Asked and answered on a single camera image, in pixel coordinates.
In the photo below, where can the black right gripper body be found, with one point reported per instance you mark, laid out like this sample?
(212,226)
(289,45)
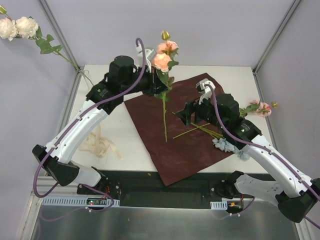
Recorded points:
(192,113)

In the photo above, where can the white slotted cable duct left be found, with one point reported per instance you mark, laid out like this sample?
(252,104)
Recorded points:
(68,201)

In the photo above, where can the white slotted cable duct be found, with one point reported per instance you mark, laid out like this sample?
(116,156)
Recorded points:
(225,204)
(68,201)

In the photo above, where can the white peony flower stem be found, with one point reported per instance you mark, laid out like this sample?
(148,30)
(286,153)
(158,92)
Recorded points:
(28,28)

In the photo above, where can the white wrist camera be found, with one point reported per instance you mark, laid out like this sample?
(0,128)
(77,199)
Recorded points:
(150,54)
(205,87)

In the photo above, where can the clear glass flask vase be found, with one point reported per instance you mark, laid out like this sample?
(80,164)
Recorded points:
(87,78)

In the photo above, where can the peach rose flower stem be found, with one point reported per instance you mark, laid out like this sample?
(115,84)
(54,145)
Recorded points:
(163,63)

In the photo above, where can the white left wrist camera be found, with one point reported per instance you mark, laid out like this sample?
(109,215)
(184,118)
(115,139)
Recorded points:
(150,54)

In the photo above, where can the aluminium rail left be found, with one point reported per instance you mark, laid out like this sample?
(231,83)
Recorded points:
(45,183)

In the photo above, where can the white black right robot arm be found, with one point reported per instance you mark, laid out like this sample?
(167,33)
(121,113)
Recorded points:
(291,191)

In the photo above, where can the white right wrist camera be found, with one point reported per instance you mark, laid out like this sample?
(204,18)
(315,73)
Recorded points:
(205,87)

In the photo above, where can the white slotted cable duct right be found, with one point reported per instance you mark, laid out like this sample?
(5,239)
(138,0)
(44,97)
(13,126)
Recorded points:
(225,204)

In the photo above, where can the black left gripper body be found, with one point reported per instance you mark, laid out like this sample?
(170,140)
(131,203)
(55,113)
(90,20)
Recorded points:
(155,85)

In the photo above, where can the aluminium frame post right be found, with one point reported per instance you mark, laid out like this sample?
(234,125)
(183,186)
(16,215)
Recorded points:
(293,7)

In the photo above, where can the pink blossom flower stem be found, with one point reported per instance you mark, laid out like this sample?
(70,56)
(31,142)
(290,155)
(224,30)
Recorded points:
(259,108)

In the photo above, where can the aluminium frame post left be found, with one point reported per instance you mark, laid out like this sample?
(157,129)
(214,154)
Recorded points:
(58,33)

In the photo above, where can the aluminium frame post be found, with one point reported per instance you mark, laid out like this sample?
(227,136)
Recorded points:
(58,33)
(293,7)

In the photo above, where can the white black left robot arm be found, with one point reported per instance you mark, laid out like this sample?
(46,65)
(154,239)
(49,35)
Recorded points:
(122,78)

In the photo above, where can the cream ribbon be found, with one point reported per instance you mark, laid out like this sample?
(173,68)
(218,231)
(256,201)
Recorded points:
(98,145)

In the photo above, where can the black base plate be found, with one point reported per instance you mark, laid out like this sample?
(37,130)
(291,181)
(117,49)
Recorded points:
(146,189)

